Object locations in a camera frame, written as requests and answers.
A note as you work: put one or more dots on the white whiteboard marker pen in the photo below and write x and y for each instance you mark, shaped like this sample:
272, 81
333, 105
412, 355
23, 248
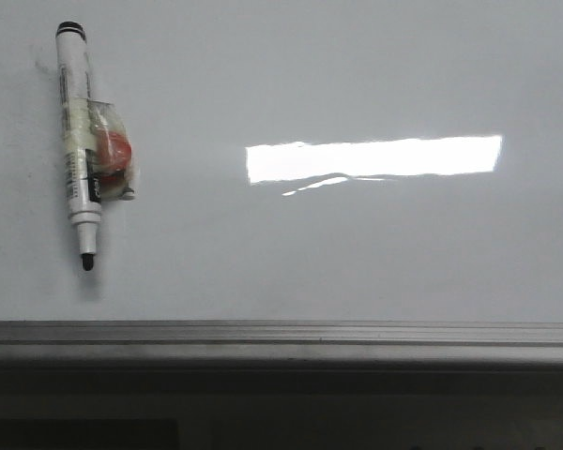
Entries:
98, 154

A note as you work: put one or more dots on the white whiteboard surface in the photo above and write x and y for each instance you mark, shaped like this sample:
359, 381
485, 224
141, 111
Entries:
295, 160

